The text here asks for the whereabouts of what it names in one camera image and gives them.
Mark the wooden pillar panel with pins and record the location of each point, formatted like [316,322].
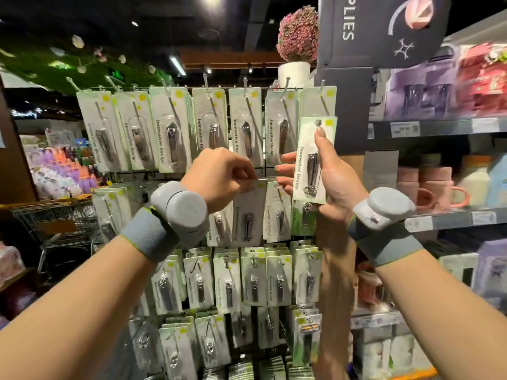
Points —
[14,162]

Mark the green hanging ceiling decor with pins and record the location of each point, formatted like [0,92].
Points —
[63,67]

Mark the row of pastel laundry bottles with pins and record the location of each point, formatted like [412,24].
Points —
[55,174]

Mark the pink mugs on shelf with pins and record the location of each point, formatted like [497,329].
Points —
[369,289]

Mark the grey kitchenware shelf unit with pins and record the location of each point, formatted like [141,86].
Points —
[443,126]

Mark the purple boxed appliance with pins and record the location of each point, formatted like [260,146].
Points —
[420,87]

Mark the rows of hung nail clipper packs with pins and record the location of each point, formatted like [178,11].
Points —
[166,130]

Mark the blue cartoon box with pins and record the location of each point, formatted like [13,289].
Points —
[499,182]

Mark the wooden detergent shelf unit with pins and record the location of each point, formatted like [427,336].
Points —
[12,277]

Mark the grey wrist tracker band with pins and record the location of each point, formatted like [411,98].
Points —
[384,209]
[186,209]

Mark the row of pink red packs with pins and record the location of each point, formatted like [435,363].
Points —
[483,79]

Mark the cream white jug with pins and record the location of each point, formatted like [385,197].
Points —
[475,184]

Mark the dark hanging aisle sign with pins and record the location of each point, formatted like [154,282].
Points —
[372,31]

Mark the person's right hand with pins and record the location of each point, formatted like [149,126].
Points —
[341,182]

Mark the lavender product box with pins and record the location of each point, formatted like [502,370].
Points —
[491,273]

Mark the wooden post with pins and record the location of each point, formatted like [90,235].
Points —
[337,296]

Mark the pink flowers in white pot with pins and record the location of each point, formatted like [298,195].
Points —
[298,31]

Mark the empty silver shopping cart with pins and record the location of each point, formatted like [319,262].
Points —
[51,225]

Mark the wooden ceiling frame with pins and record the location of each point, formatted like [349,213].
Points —
[230,59]

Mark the large white product box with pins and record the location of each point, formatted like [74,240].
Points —
[380,170]

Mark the person's left hand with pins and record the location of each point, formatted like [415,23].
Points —
[218,178]

